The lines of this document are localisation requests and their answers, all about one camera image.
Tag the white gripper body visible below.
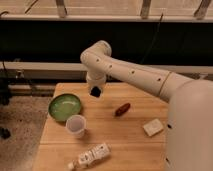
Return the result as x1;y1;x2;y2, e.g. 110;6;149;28
86;76;106;91

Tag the black eraser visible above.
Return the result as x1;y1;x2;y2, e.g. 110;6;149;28
90;87;101;97

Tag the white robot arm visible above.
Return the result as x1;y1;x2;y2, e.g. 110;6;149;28
80;40;213;171

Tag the black cable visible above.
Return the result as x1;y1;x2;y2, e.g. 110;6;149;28
139;12;165;65

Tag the green bowl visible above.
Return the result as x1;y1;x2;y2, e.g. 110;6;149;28
48;93;82;122

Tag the white rectangular sponge block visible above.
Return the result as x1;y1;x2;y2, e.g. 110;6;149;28
143;119;163;137

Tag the brown oblong object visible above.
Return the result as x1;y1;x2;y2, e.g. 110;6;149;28
115;103;130;117

